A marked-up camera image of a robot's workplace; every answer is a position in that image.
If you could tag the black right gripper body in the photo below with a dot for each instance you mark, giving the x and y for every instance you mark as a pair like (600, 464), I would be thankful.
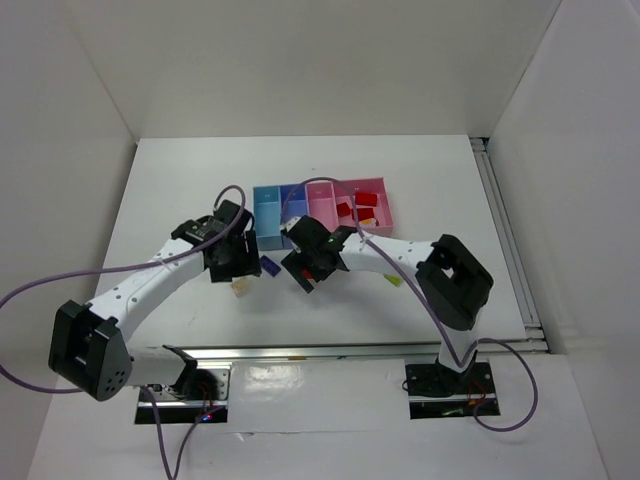
(301, 267)

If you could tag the large pink container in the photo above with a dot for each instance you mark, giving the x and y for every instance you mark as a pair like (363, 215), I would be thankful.
(344, 192)

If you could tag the small red lego brick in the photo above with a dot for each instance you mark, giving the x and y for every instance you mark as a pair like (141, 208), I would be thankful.
(343, 210)

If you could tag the aluminium side rail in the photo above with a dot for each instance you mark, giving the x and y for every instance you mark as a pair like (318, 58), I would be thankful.
(535, 342)

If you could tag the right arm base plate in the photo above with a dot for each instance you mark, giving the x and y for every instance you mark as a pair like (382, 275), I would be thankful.
(434, 394)

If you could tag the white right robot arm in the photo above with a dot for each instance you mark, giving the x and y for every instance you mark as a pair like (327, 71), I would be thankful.
(450, 283)

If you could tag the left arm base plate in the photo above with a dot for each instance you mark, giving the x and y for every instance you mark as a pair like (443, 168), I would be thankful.
(207, 396)

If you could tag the yellow-green lego brick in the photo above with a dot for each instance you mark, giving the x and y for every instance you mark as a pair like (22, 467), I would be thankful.
(395, 281)

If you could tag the aluminium front rail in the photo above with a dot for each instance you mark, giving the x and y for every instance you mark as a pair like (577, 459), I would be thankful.
(298, 352)

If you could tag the dark blue container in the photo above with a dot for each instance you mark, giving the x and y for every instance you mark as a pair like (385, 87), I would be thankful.
(293, 202)

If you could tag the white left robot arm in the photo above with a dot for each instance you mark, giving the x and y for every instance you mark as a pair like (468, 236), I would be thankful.
(89, 341)

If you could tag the red flower lego piece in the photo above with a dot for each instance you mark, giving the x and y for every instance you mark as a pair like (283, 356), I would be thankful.
(366, 216)

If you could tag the light blue container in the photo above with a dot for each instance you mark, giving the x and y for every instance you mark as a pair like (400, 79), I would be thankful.
(267, 210)

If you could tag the dark blue lego brick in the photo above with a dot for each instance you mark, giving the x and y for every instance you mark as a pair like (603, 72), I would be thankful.
(269, 266)

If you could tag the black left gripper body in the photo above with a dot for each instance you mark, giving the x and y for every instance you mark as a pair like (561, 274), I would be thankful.
(236, 261)

